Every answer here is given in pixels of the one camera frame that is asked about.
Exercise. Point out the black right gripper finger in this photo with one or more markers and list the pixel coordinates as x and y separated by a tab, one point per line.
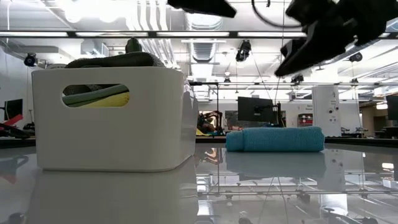
292	48
323	43

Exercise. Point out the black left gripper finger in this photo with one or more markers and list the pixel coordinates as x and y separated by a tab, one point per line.
205	7

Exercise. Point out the teal microfiber towel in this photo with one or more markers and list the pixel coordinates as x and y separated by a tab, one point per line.
276	139

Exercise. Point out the grey microfiber towel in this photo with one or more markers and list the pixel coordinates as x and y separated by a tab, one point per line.
124	59

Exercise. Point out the yellow microfiber towel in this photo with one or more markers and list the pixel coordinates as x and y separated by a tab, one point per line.
115	101

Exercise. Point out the light blue microfiber towel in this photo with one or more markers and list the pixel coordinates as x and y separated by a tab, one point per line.
99	93

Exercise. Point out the white plastic bin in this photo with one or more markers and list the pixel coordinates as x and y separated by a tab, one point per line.
124	133

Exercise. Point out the black background robot arm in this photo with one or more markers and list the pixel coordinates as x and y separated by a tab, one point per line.
214	119

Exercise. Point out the white box with arrow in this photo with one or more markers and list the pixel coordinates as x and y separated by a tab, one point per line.
325	109

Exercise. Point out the black flat monitor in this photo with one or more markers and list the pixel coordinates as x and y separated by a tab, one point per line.
14	109
255	109

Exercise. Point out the red shelf unit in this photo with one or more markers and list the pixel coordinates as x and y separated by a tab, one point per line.
306	120

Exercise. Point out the dark cabinet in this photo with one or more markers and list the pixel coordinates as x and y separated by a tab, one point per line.
392	107

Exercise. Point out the black dome camera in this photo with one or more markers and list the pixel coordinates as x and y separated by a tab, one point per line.
30	59
356	56

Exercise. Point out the black hanging ceiling camera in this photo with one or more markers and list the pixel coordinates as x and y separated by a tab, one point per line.
243	51

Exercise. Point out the black table frame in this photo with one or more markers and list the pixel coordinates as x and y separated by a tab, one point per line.
357	141

